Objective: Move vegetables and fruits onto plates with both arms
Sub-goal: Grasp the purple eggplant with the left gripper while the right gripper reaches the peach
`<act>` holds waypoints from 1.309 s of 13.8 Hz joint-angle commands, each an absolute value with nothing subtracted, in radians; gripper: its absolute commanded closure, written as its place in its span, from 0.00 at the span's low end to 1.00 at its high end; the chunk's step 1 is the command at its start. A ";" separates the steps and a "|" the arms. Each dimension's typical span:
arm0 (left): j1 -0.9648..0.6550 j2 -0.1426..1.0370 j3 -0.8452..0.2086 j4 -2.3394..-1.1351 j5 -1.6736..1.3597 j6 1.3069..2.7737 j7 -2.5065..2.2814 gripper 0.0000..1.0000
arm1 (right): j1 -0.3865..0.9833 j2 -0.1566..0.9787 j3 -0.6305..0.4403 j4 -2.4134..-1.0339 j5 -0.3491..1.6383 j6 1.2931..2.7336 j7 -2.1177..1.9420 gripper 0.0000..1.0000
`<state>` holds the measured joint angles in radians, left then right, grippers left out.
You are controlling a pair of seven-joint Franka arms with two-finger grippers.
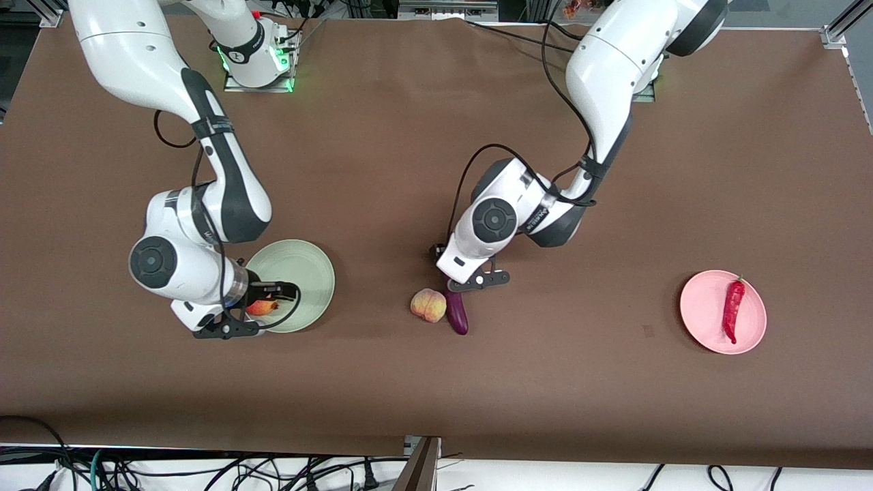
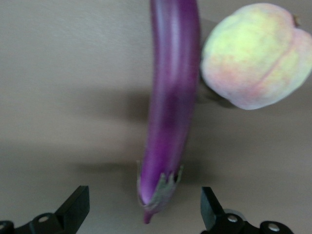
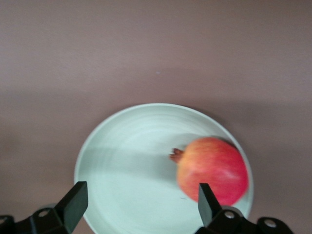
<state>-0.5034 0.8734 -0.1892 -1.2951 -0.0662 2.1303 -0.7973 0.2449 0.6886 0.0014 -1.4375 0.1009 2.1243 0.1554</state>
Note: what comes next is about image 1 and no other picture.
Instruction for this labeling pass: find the yellow pink peach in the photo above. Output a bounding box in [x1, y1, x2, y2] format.
[411, 288, 448, 324]

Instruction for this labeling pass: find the long purple eggplant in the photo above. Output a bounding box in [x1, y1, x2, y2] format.
[445, 289, 470, 336]

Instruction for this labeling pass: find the red chili pepper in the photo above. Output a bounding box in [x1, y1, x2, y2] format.
[722, 276, 747, 344]

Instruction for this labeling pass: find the pale green plate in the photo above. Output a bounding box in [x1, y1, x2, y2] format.
[246, 239, 336, 333]

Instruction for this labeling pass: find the grey device box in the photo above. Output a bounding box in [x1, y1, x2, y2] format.
[398, 0, 500, 21]

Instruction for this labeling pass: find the pink plate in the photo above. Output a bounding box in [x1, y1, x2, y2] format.
[680, 270, 767, 355]

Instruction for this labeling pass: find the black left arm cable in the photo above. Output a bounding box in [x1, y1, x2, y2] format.
[445, 0, 602, 254]

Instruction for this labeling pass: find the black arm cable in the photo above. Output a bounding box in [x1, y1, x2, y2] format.
[445, 0, 602, 254]
[153, 109, 301, 333]

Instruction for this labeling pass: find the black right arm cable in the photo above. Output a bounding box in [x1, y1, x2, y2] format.
[153, 109, 301, 333]

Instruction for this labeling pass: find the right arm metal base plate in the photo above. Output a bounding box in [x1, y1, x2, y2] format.
[224, 34, 295, 93]

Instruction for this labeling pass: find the aluminium profile post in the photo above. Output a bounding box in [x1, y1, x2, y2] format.
[392, 436, 441, 491]

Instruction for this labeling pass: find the black cable across table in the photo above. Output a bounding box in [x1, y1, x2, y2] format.
[467, 19, 582, 54]

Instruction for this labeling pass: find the black looped cable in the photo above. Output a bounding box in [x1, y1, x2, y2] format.
[0, 415, 72, 491]

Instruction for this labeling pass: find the aluminium frame corner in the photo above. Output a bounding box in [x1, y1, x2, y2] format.
[27, 0, 69, 29]

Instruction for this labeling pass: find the aluminium table frame rail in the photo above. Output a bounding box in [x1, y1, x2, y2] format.
[822, 0, 873, 134]

